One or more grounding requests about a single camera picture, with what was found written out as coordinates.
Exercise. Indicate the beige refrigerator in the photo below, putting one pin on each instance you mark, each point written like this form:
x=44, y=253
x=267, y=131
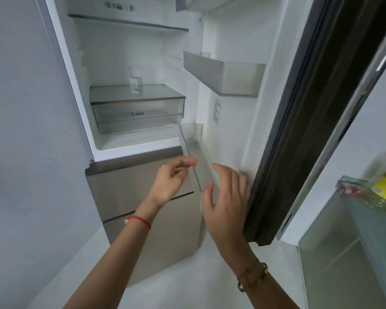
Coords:
x=132, y=189

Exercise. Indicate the clear crisper drawer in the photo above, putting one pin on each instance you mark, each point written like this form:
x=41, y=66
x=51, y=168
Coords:
x=138, y=115

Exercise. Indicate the pink patterned cloth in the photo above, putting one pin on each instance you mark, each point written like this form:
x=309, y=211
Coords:
x=350, y=187

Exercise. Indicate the clear drinking glass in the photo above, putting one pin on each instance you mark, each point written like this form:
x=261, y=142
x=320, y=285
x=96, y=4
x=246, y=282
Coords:
x=136, y=83

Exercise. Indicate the clear door bin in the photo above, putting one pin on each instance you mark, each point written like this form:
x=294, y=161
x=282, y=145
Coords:
x=196, y=151

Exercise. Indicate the person's left hand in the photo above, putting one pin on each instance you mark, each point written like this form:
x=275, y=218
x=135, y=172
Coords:
x=169, y=183

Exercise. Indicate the person's right hand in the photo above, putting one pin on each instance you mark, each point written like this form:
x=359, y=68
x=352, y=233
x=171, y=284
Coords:
x=228, y=215

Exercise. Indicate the refrigerator door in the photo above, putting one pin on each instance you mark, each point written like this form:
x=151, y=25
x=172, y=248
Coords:
x=276, y=93

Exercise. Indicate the glass shelf over drawer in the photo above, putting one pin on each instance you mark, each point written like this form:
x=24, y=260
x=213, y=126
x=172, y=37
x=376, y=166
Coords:
x=115, y=94

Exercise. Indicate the grey kitchen base cabinets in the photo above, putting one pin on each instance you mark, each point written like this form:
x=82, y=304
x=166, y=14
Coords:
x=334, y=254

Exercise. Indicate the grey door bin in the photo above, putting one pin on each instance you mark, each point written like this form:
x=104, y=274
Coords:
x=212, y=73

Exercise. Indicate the person's left forearm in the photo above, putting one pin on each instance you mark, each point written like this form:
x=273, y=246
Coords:
x=109, y=270

